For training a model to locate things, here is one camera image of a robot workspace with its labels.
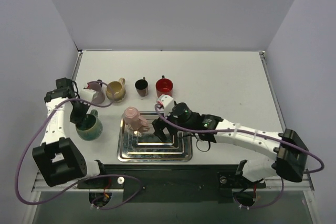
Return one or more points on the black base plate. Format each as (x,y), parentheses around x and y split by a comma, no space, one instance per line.
(175,183)

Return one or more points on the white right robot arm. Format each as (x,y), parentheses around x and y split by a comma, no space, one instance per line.
(284,153)

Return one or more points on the shiny steel tray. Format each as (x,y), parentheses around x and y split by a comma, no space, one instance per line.
(146,147)

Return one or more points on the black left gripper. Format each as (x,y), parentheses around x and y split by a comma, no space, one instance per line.
(79,110)

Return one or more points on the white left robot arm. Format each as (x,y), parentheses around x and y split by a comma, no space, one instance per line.
(57,157)

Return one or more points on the brown glazed mug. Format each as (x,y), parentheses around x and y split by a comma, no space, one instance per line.
(141,86)

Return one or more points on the red mug black handle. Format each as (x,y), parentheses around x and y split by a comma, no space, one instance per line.
(164,86)

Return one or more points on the lilac mug black handle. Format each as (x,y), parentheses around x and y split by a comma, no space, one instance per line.
(99,97)

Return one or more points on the pink faceted mug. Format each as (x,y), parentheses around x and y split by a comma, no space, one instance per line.
(135,121)

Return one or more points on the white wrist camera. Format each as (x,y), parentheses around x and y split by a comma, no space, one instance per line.
(167,103)
(86,93)

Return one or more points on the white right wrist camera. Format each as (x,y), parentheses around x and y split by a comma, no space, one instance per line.
(167,103)

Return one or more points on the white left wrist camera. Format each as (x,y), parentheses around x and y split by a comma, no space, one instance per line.
(86,93)

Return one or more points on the aluminium frame rail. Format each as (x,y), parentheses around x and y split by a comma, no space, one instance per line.
(235,85)

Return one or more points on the beige round mug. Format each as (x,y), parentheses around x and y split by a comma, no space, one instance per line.
(115,91)

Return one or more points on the teal glazed mug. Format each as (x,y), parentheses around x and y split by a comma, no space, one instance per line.
(91,127)

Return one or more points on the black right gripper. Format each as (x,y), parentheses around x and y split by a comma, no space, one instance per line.
(163,124)

